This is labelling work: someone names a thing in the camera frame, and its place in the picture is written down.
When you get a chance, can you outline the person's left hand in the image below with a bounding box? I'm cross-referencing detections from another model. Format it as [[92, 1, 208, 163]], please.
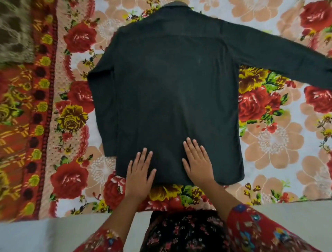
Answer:
[[124, 148, 157, 201]]

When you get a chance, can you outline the person's right hand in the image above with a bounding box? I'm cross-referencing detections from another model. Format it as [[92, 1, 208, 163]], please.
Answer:
[[182, 138, 216, 186]]

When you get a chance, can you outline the black long-sleeved shirt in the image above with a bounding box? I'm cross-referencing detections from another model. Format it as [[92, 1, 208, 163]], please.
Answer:
[[87, 1, 332, 186]]

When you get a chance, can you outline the person's left forearm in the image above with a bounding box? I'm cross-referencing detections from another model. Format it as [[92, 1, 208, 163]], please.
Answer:
[[100, 196, 148, 244]]

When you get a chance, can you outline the person's right forearm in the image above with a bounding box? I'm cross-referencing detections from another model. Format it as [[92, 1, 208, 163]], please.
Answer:
[[194, 182, 240, 221]]

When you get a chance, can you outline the black floral garment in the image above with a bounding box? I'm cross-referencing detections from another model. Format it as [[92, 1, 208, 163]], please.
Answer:
[[140, 210, 231, 252]]

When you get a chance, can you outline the floral bedsheet with red border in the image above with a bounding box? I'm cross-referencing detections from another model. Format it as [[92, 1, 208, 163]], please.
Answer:
[[0, 0, 332, 224]]

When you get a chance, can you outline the red floral top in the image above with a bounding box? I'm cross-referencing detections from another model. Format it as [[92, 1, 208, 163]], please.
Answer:
[[73, 203, 322, 252]]

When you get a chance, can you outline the brown patterned blanket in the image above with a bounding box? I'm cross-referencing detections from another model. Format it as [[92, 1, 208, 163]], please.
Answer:
[[0, 0, 35, 65]]

